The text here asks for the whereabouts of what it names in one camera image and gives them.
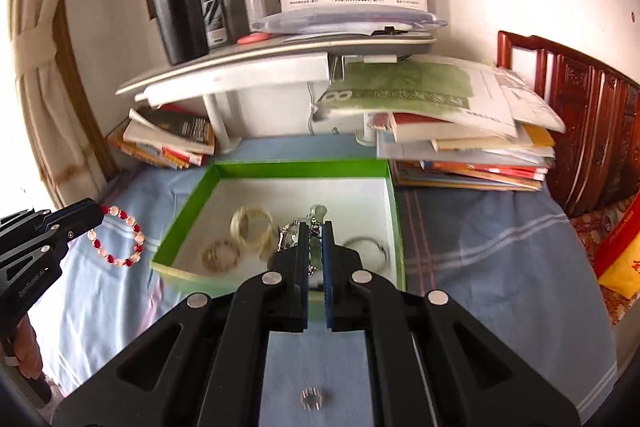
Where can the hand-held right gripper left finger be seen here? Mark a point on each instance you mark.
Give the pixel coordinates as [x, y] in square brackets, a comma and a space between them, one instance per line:
[304, 257]

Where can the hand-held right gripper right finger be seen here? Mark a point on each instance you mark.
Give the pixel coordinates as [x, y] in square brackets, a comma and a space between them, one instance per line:
[328, 257]

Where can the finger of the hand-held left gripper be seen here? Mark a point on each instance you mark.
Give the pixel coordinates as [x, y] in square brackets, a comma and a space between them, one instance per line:
[82, 224]
[65, 213]

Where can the silver bangle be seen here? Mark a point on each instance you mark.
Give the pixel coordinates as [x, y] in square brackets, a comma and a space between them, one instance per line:
[380, 249]

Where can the green cardboard box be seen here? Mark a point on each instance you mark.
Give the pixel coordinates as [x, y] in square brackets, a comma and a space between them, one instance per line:
[300, 192]

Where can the cream wristwatch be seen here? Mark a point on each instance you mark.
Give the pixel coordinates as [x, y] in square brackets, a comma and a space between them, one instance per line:
[237, 227]

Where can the person's left hand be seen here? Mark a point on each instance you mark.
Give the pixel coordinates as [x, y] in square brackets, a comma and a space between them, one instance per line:
[22, 349]

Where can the small stack of books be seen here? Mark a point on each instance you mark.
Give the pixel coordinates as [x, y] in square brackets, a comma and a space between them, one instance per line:
[175, 127]

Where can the cream curtain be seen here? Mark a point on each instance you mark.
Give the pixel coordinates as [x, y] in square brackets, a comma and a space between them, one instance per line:
[40, 57]

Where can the large stack of books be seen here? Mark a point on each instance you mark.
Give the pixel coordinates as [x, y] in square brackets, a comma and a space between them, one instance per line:
[450, 137]

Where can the white desk shelf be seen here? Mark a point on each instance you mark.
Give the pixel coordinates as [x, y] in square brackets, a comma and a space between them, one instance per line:
[225, 74]

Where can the small red object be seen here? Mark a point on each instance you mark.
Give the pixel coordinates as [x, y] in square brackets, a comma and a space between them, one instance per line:
[250, 39]

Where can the black tumbler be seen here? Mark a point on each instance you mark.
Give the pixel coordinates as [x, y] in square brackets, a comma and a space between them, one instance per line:
[177, 17]

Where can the blue plastic folder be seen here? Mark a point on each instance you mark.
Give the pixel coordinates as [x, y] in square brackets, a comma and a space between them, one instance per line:
[325, 23]

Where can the red wooden headboard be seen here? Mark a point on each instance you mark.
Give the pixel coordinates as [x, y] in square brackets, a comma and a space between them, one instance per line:
[590, 132]

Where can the red and yellow bag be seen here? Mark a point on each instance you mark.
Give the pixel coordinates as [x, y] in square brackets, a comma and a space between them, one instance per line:
[625, 272]

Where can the brown wooden window frame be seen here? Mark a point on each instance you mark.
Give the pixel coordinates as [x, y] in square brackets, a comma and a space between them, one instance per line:
[67, 57]

